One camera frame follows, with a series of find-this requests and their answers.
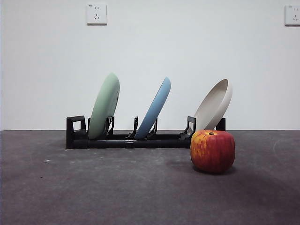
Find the green plate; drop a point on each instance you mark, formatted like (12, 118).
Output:
(103, 105)

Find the red yellow apple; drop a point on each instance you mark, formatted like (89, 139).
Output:
(212, 152)

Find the blue plate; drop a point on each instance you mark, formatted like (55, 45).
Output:
(154, 105)

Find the black plate rack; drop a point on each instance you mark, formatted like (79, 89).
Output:
(152, 143)

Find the beige plate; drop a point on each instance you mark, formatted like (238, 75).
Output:
(213, 105)

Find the white wall socket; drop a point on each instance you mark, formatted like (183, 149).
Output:
(97, 14)
(292, 15)

